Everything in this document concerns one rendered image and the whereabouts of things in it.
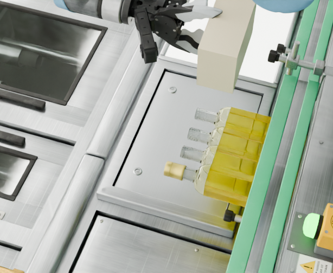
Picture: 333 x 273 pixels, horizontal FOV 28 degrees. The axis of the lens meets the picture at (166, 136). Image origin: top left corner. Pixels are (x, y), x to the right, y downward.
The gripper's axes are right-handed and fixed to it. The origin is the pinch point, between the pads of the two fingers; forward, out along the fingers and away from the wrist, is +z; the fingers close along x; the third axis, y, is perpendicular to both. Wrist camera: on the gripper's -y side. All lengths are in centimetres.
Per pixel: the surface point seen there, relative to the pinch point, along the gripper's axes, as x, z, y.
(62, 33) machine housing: 51, -53, 27
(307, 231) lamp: 5.7, 25.9, -32.3
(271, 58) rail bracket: 16.2, 10.2, 10.3
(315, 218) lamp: 4.7, 26.6, -29.8
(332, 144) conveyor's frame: 13.3, 27.2, -8.9
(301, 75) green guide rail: 28.8, 17.3, 17.2
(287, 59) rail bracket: 15.4, 13.6, 10.5
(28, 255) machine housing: 39, -31, -42
